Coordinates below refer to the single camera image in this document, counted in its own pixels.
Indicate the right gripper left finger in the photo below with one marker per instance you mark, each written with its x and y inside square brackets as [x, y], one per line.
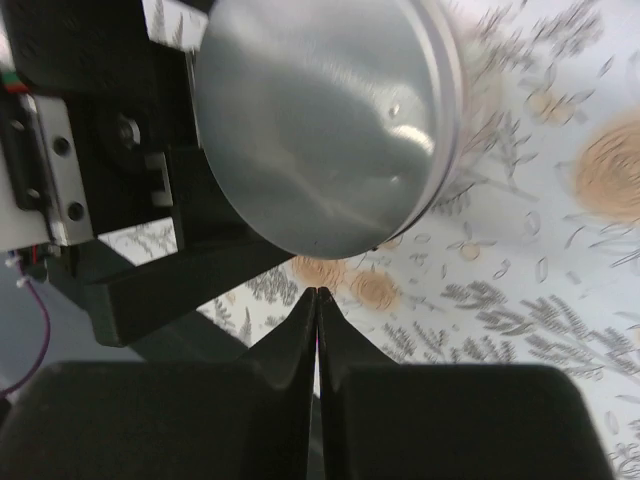
[249, 418]

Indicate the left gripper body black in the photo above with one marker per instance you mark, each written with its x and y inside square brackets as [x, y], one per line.
[98, 130]

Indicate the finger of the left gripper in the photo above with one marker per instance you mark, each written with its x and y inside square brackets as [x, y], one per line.
[135, 281]

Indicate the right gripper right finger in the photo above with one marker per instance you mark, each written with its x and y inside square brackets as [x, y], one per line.
[385, 420]

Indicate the round metal jar lid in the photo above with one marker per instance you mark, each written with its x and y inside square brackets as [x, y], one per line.
[330, 126]

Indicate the floral table mat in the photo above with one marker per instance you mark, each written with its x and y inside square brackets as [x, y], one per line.
[532, 253]

